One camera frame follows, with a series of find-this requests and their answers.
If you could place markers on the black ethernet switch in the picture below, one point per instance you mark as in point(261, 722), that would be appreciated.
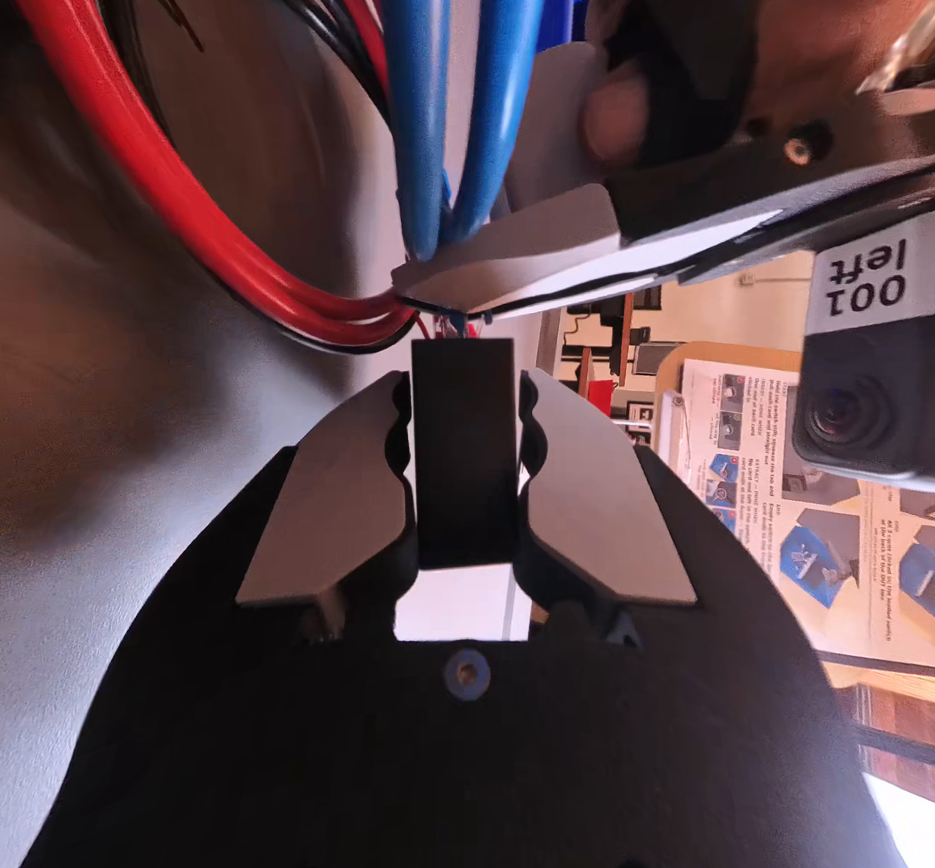
point(464, 444)

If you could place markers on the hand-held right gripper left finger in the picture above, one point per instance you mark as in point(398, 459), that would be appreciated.
point(336, 503)

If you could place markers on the red paper flag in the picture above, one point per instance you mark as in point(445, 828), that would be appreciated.
point(599, 397)

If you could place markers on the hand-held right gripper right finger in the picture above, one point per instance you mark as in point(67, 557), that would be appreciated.
point(606, 510)

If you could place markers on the printed instruction sheet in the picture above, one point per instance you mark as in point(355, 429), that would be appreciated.
point(818, 576)

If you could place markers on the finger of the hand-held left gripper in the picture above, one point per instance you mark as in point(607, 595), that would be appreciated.
point(570, 298)
point(526, 247)

